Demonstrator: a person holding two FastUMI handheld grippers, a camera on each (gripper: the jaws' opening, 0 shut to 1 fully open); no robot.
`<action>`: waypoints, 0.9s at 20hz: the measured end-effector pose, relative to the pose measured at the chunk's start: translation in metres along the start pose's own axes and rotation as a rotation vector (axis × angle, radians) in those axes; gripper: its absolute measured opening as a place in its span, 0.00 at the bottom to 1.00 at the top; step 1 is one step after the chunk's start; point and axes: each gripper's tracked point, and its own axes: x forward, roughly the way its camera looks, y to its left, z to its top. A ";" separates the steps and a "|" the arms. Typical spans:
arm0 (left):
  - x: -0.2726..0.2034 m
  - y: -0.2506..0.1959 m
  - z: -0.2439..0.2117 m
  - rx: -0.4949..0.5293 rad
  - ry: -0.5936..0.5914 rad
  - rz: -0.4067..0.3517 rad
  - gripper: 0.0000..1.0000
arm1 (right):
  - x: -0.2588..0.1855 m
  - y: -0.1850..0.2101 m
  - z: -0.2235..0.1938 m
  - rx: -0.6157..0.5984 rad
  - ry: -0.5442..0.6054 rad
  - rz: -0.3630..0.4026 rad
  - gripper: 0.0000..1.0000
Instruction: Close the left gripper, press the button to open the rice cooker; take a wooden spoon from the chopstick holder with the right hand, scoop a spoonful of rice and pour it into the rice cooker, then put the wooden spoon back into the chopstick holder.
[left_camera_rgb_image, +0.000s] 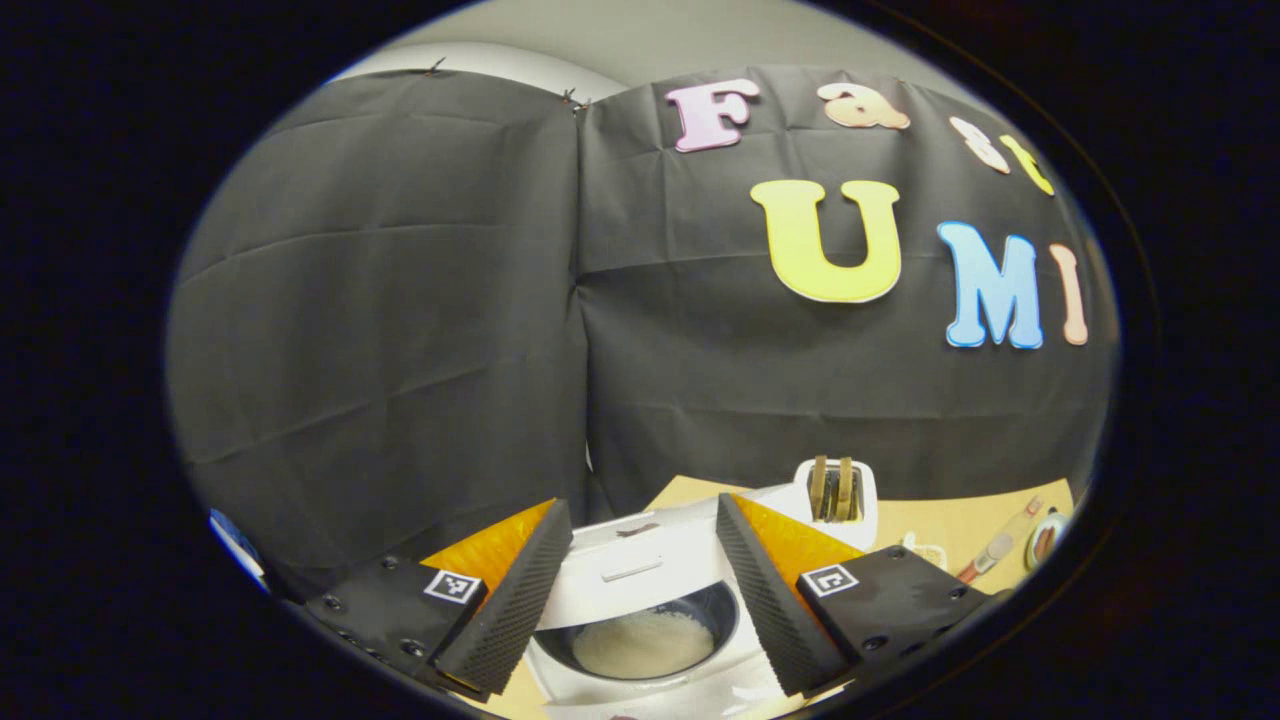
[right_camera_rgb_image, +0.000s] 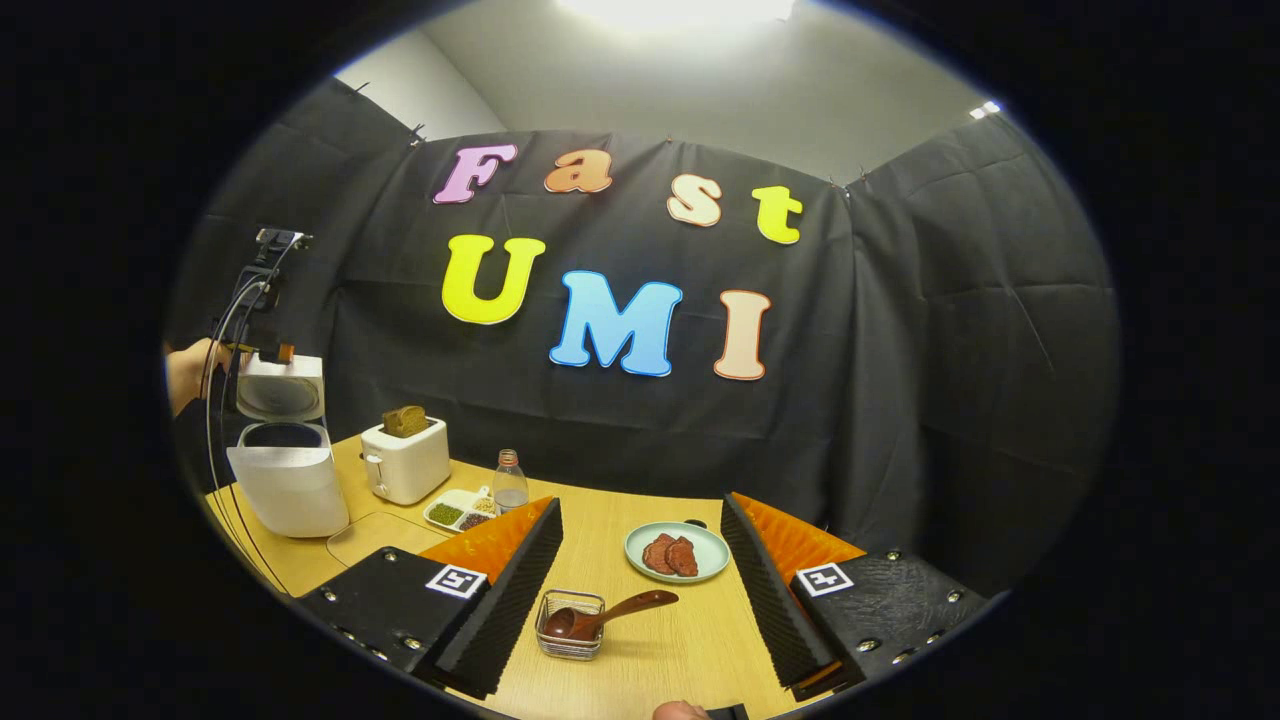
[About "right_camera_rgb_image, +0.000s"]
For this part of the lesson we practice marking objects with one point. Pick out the small ceiling light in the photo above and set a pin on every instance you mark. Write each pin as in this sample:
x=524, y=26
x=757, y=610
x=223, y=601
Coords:
x=985, y=110

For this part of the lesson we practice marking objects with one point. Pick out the brown meat slice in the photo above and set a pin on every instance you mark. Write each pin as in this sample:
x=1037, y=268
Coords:
x=658, y=555
x=684, y=558

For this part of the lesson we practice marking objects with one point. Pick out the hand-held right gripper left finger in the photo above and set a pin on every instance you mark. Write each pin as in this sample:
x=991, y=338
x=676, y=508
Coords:
x=510, y=600

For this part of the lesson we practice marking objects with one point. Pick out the white rice cooker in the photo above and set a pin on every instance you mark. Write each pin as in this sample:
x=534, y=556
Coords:
x=290, y=490

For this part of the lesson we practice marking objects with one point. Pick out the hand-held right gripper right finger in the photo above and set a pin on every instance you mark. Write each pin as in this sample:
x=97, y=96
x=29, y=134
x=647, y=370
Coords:
x=775, y=600

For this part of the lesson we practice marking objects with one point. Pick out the clear plastic water bottle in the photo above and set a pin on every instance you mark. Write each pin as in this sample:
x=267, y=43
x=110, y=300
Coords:
x=510, y=490

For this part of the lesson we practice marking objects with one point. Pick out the brown wooden spoon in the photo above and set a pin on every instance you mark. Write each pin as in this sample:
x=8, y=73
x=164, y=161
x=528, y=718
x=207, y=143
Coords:
x=565, y=625

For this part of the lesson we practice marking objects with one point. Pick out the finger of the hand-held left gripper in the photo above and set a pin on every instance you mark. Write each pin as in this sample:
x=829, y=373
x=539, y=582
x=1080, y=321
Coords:
x=284, y=353

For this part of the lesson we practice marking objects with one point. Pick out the light green plate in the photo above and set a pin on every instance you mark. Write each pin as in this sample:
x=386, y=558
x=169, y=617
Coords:
x=715, y=550

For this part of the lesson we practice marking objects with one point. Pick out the large ceiling light panel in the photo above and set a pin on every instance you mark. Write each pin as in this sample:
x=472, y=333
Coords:
x=675, y=10

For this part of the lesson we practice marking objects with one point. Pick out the black backdrop cloth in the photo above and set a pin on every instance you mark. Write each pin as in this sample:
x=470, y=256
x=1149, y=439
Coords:
x=900, y=350

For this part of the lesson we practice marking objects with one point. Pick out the white toaster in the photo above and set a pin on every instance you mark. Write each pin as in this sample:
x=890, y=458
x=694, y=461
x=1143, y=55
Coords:
x=410, y=470

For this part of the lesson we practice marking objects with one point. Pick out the white divided grain dish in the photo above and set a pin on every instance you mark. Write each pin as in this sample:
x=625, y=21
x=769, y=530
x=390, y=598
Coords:
x=450, y=512

